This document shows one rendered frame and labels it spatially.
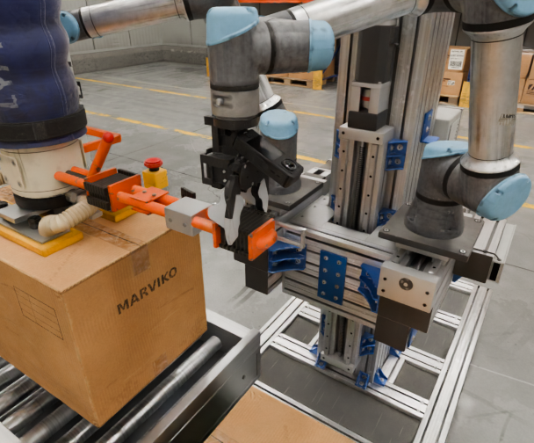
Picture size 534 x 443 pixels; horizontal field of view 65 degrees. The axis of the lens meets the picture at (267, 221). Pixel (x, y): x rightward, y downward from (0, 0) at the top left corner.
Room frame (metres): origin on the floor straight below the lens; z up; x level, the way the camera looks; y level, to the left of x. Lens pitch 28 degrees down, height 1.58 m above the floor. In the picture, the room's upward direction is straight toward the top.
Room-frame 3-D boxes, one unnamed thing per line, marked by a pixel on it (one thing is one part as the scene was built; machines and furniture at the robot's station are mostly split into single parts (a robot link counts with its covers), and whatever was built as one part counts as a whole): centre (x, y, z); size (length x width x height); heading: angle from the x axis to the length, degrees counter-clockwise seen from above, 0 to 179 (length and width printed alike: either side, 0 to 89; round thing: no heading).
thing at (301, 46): (0.72, -0.04, 1.51); 0.11 x 0.11 x 0.08; 21
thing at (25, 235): (0.90, 0.59, 1.11); 0.34 x 0.10 x 0.05; 57
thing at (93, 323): (0.98, 0.54, 0.89); 0.60 x 0.40 x 0.40; 58
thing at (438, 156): (0.99, -0.45, 1.20); 0.13 x 0.12 x 0.14; 21
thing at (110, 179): (0.85, 0.33, 1.21); 0.10 x 0.08 x 0.06; 147
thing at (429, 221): (1.00, -0.45, 1.09); 0.15 x 0.15 x 0.10
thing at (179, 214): (0.73, 0.15, 1.21); 0.07 x 0.07 x 0.04; 57
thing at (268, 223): (0.65, 0.04, 1.21); 0.08 x 0.07 x 0.05; 57
